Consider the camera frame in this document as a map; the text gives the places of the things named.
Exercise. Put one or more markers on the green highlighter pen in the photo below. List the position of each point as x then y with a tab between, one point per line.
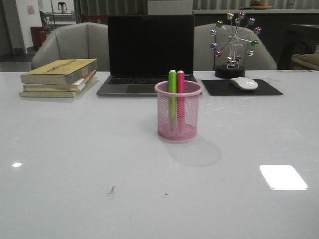
172	88

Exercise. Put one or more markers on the grey armchair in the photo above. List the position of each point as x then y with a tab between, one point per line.
253	58
78	41

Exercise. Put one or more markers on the pink mesh pen holder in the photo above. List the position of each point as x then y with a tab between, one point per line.
185	130

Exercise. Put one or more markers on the red barrier belt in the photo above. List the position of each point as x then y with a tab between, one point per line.
82	16

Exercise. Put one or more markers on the yellow top book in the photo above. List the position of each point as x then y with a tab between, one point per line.
60	72

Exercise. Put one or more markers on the grey armchair right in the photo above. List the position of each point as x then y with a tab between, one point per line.
253	58

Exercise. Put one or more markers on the fruit bowl on counter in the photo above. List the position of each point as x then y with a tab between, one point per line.
259	5

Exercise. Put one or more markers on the white middle book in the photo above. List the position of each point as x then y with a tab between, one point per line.
76	86

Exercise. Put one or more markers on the grey laptop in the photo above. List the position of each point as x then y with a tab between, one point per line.
142	51

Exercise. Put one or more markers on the yellow bottom book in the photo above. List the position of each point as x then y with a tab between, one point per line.
49	94

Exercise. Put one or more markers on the yellow book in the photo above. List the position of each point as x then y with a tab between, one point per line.
60	72
49	94

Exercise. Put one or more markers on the ferris wheel desk toy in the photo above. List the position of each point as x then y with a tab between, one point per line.
230	67

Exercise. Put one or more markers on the white computer mouse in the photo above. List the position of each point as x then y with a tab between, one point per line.
244	84

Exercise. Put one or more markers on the red trash bin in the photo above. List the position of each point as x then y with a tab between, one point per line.
38	36

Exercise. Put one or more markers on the grey armchair left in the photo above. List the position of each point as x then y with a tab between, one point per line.
78	41

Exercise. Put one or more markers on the pink highlighter pen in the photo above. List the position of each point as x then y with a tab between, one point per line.
180	89

